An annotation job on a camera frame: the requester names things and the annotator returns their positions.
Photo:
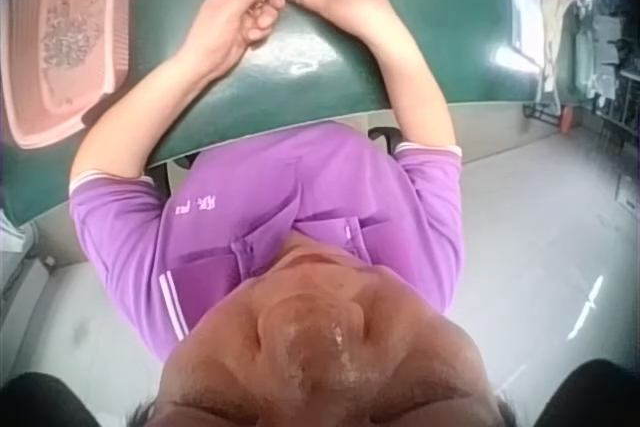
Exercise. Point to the person's left hand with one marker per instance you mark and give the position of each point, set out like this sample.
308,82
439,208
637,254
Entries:
235,17

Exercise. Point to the green table mat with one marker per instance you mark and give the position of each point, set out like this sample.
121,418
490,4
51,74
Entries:
310,67

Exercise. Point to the black chair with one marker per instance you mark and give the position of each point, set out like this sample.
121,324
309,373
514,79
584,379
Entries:
280,147

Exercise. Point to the heap of metal parts in basket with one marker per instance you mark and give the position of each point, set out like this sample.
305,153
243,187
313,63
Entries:
67,32

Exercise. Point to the pink plastic basket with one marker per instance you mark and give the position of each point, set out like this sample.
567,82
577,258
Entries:
62,47

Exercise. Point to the cluttered rack with bags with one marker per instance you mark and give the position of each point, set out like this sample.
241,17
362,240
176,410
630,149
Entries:
575,32

